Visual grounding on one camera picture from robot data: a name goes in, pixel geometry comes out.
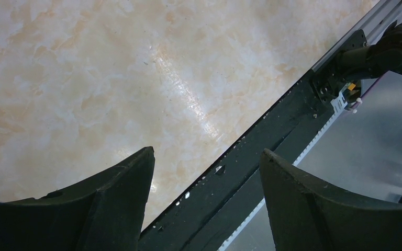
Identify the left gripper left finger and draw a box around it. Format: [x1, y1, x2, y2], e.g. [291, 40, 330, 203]
[0, 146, 155, 250]

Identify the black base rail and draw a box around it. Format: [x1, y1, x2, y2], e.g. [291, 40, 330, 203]
[139, 70, 336, 250]

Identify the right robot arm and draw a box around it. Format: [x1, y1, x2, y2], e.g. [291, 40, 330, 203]
[336, 21, 402, 81]

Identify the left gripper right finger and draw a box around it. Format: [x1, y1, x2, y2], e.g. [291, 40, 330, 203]
[259, 149, 402, 250]

